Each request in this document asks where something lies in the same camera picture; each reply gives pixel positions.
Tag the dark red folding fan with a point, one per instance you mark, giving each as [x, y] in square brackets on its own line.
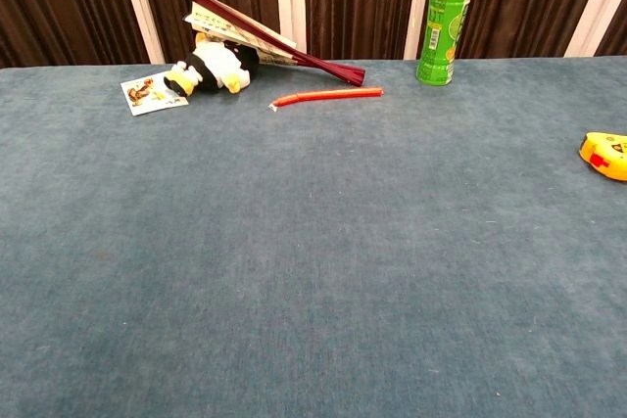
[338, 73]

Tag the white picture card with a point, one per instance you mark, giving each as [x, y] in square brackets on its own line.
[147, 100]

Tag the blue table cloth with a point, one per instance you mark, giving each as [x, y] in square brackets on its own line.
[313, 266]

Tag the green plastic drink bottle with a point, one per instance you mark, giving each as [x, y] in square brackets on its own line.
[441, 36]

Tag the yellow toy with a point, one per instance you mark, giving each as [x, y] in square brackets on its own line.
[607, 153]

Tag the red sausage stick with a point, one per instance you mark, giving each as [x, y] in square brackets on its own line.
[333, 93]

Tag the dark brown curtain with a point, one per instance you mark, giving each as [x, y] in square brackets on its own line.
[357, 2]

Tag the black white plush penguin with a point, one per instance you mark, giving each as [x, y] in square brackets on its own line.
[215, 65]

